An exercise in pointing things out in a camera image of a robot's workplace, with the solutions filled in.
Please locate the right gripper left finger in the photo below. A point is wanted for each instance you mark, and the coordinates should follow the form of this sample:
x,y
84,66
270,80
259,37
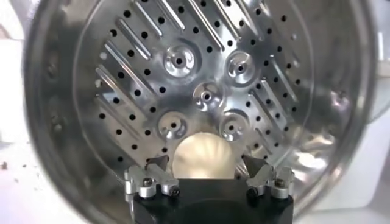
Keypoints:
x,y
166,185

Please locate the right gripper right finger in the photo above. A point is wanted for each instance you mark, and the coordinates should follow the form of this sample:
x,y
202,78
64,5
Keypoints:
x,y
262,178

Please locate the white steamed baozi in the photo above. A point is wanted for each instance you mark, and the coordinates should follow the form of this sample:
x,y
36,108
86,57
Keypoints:
x,y
202,155

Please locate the stainless steel steamer basket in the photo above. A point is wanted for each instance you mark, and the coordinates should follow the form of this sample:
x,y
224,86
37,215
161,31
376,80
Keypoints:
x,y
195,76

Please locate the white electric cooker pot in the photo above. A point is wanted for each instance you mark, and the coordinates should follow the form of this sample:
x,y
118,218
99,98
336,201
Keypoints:
x,y
359,170

